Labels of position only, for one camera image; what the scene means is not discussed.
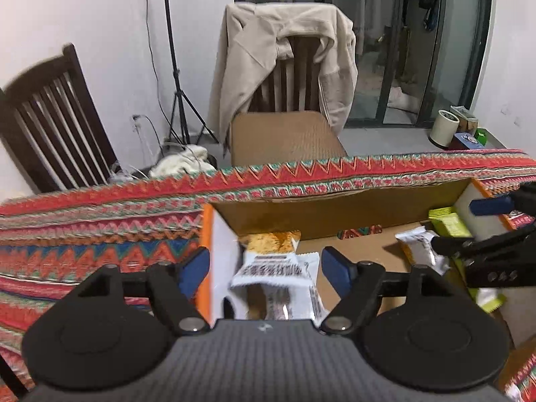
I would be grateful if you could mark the white orange-top snack packet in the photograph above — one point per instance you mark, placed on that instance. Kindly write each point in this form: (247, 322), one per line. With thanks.
(274, 274)

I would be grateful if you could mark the wooden chair with woven seat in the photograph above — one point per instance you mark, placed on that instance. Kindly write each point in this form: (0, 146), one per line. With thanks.
(284, 138)

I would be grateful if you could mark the green snack packet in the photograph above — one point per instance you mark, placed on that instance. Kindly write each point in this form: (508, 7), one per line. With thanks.
(450, 222)
(490, 300)

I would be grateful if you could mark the glass sliding door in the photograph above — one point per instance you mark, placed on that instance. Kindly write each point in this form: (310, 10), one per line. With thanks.
(398, 46)

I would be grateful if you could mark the black tripod stand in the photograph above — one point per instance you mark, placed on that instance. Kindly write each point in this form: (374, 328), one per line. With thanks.
(180, 92)

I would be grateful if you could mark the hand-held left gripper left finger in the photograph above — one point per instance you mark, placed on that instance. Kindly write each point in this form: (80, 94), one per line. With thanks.
(196, 269)

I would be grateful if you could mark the orange cardboard box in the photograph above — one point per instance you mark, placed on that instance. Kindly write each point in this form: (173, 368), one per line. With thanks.
(360, 213)

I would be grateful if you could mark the white wall socket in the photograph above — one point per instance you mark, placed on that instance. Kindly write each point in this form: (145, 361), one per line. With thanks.
(136, 122)

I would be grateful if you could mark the white cloth heap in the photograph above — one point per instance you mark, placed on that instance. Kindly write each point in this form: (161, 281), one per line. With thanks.
(182, 161)

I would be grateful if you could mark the white cylindrical bin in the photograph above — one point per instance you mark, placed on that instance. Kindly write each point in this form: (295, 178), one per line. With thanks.
(444, 130)

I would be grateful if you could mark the blue small box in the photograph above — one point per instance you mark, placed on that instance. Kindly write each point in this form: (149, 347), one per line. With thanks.
(467, 140)

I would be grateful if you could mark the green small box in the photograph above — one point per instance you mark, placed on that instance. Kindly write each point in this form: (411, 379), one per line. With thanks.
(483, 135)

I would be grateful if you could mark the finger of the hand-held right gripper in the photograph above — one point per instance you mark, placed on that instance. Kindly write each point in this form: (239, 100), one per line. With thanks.
(490, 206)
(454, 246)

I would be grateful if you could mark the beige jacket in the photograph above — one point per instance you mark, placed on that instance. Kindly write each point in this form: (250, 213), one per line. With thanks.
(247, 54)

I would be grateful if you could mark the dark wooden slatted chair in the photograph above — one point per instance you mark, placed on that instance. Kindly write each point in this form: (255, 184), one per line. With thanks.
(54, 121)

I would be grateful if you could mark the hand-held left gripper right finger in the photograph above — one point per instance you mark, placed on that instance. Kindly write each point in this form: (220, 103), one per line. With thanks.
(335, 269)

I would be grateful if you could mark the zigzag patterned tablecloth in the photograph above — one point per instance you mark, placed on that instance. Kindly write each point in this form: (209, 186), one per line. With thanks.
(104, 226)

